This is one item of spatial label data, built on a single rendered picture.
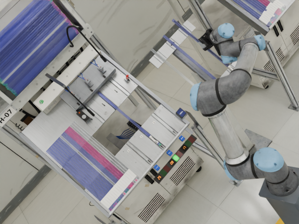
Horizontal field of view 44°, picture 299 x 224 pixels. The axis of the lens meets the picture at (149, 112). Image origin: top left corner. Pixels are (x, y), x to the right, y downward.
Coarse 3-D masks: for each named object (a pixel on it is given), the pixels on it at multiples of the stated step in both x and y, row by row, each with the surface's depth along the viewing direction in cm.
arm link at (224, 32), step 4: (224, 24) 181; (228, 24) 181; (216, 28) 188; (220, 28) 181; (224, 28) 180; (228, 28) 181; (232, 28) 181; (216, 32) 186; (220, 32) 181; (224, 32) 180; (228, 32) 181; (232, 32) 181; (216, 36) 187; (220, 36) 184; (224, 36) 181; (228, 36) 181; (216, 40) 190; (220, 40) 184; (224, 40) 183
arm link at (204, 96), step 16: (208, 80) 156; (192, 96) 156; (208, 96) 152; (208, 112) 156; (224, 112) 159; (224, 128) 161; (224, 144) 166; (240, 144) 168; (224, 160) 177; (240, 160) 168; (240, 176) 172
